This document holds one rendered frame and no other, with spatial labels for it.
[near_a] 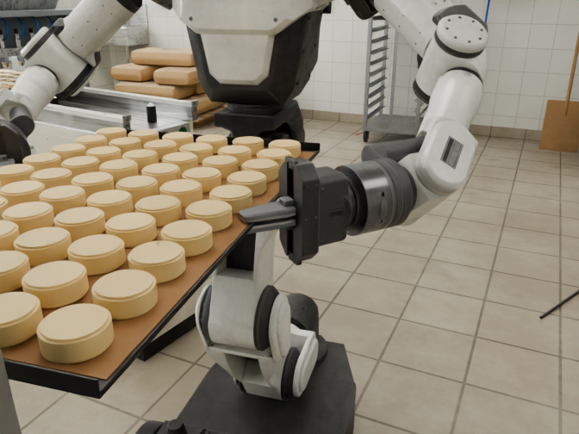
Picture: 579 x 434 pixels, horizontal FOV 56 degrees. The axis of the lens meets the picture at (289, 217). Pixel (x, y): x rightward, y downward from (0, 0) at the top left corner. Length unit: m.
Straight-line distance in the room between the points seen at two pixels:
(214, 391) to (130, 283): 1.23
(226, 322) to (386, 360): 1.01
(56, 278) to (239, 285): 0.70
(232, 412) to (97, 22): 1.04
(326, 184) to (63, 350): 0.34
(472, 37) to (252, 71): 0.40
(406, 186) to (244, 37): 0.51
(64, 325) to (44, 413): 1.58
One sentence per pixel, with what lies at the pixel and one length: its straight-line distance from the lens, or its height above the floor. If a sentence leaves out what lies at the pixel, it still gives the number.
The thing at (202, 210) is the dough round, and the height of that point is 1.02.
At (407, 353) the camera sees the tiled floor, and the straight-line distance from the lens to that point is 2.12.
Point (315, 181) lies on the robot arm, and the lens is 0.60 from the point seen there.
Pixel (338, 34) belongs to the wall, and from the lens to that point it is 5.66.
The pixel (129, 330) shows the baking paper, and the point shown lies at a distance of 0.43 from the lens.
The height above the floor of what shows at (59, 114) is 0.88.
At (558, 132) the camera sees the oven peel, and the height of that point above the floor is 0.16.
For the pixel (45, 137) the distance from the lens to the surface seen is 2.00.
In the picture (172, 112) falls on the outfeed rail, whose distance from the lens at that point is 1.94.
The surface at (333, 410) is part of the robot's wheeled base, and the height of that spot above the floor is 0.17.
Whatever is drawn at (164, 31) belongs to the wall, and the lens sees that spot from 6.69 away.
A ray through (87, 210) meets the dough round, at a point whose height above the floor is 1.02.
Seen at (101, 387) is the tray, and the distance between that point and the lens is 0.38.
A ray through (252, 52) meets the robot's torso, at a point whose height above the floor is 1.14.
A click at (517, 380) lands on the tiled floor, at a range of 2.11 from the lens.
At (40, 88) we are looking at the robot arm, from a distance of 1.19.
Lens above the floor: 1.24
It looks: 22 degrees down
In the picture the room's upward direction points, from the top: straight up
